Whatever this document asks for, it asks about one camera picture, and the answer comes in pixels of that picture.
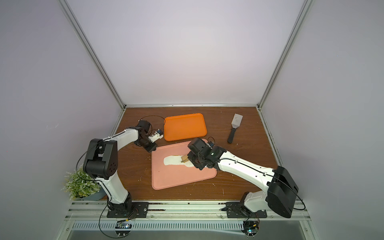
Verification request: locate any wooden rolling pin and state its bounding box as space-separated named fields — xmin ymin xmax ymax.
xmin=181 ymin=155 xmax=190 ymax=164

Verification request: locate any white dough lump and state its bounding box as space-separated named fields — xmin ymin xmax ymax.
xmin=164 ymin=156 xmax=194 ymax=168

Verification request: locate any pink silicone mat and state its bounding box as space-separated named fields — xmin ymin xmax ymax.
xmin=152 ymin=142 xmax=217 ymax=190

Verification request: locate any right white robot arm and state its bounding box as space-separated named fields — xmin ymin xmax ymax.
xmin=188 ymin=138 xmax=299 ymax=219

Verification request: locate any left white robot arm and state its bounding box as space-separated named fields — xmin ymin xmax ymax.
xmin=83 ymin=120 xmax=164 ymax=216

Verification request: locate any orange plastic tray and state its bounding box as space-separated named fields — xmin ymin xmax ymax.
xmin=164 ymin=113 xmax=208 ymax=142

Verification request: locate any small green potted plant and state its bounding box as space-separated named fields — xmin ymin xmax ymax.
xmin=62 ymin=168 xmax=106 ymax=201

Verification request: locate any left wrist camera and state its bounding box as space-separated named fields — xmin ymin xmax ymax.
xmin=149 ymin=130 xmax=164 ymax=143

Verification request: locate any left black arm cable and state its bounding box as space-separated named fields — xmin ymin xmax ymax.
xmin=140 ymin=115 xmax=168 ymax=130

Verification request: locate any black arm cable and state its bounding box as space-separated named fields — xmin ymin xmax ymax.
xmin=140 ymin=115 xmax=168 ymax=130
xmin=287 ymin=185 xmax=307 ymax=211

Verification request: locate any black handled metal spatula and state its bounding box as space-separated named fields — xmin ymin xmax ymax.
xmin=227 ymin=114 xmax=243 ymax=144

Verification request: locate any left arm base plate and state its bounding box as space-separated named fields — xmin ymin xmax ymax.
xmin=107 ymin=202 xmax=149 ymax=220

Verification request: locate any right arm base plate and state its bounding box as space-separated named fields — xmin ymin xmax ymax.
xmin=221 ymin=202 xmax=268 ymax=219

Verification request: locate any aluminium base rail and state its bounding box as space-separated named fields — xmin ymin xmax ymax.
xmin=64 ymin=201 xmax=310 ymax=233

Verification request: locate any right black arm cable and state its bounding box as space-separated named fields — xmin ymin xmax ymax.
xmin=287 ymin=185 xmax=307 ymax=211

